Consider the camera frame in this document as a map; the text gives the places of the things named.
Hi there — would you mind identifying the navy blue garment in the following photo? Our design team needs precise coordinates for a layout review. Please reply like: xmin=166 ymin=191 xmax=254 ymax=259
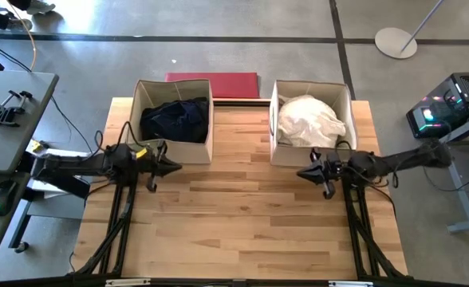
xmin=140 ymin=96 xmax=211 ymax=144

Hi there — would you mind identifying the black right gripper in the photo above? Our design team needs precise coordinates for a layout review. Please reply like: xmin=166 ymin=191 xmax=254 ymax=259
xmin=297 ymin=147 xmax=357 ymax=200

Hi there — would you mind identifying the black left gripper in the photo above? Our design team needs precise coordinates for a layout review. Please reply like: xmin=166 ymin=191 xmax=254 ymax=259
xmin=107 ymin=139 xmax=183 ymax=193

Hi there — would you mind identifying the beige cable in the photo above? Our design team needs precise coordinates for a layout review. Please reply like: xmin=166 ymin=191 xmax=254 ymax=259
xmin=7 ymin=6 xmax=38 ymax=73

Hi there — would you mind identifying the black floor cable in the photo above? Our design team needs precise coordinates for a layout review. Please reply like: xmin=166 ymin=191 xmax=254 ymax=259
xmin=0 ymin=35 xmax=96 ymax=155

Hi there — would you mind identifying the beige fabric box with label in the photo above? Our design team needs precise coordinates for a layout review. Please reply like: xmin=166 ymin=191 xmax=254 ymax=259
xmin=269 ymin=79 xmax=358 ymax=167

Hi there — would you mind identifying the silver metal bracket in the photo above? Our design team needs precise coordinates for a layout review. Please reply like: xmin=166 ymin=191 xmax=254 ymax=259
xmin=328 ymin=280 xmax=374 ymax=287
xmin=104 ymin=278 xmax=152 ymax=287

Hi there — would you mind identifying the thin black power cable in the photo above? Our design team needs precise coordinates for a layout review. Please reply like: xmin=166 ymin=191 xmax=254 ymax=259
xmin=421 ymin=165 xmax=469 ymax=193

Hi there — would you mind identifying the white cardboard box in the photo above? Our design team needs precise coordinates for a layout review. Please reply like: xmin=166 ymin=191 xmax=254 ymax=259
xmin=26 ymin=145 xmax=90 ymax=199

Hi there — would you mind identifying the black computer mouse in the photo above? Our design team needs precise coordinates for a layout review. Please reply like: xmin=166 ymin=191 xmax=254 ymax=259
xmin=0 ymin=179 xmax=18 ymax=217

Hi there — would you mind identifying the black metal rig frame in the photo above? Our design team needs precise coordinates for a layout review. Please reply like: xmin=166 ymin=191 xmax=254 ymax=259
xmin=69 ymin=97 xmax=409 ymax=287

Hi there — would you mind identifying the black desk clamp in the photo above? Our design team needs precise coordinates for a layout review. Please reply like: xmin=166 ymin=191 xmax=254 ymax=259
xmin=0 ymin=89 xmax=34 ymax=128

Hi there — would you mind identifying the white lace garment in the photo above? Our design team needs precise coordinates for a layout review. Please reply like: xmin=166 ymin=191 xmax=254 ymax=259
xmin=277 ymin=94 xmax=346 ymax=148

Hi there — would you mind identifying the grey metal table frame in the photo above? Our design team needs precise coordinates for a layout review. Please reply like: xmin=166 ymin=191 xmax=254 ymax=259
xmin=437 ymin=109 xmax=469 ymax=234

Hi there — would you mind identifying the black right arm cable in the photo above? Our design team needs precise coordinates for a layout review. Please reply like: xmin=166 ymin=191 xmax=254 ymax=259
xmin=335 ymin=139 xmax=400 ymax=191

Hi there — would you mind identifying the person's shoe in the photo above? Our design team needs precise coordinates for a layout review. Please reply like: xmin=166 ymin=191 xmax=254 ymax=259
xmin=26 ymin=0 xmax=57 ymax=17
xmin=5 ymin=17 xmax=34 ymax=32

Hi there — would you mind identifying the beige fabric storage box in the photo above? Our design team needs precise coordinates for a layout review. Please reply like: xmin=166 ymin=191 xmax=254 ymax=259
xmin=127 ymin=78 xmax=215 ymax=165

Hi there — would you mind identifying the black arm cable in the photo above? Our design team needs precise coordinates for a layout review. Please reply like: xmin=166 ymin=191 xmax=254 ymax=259
xmin=335 ymin=139 xmax=400 ymax=191
xmin=93 ymin=120 xmax=142 ymax=155

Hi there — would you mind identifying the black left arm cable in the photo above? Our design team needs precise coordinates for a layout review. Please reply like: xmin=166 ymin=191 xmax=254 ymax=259
xmin=93 ymin=120 xmax=142 ymax=155

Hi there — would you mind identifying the grey round-base stand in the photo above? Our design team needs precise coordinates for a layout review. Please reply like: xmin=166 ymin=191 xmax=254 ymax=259
xmin=373 ymin=0 xmax=445 ymax=61

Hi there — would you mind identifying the black desk leg frame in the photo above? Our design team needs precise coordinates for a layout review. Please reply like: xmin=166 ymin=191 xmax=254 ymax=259
xmin=6 ymin=150 xmax=91 ymax=256

